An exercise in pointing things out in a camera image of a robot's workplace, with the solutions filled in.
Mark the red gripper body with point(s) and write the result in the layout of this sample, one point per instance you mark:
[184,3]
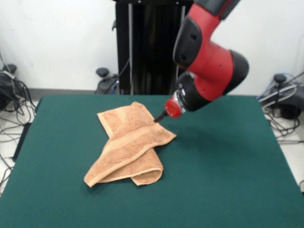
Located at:
[173,108]

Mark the black pedestal foot knob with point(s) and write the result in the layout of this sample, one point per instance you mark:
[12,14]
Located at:
[102,72]

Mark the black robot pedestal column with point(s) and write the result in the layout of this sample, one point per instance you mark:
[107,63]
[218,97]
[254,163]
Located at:
[147,47]

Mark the dark green table cloth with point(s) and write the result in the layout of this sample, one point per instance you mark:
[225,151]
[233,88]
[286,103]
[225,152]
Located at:
[213,154]

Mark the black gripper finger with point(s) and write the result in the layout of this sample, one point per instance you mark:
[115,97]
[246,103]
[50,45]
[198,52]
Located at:
[159,116]

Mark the tan terry towel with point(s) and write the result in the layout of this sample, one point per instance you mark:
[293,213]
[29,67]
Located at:
[128,147]

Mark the black stand base foot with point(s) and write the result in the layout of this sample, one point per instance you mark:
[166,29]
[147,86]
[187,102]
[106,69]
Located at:
[3,95]
[288,111]

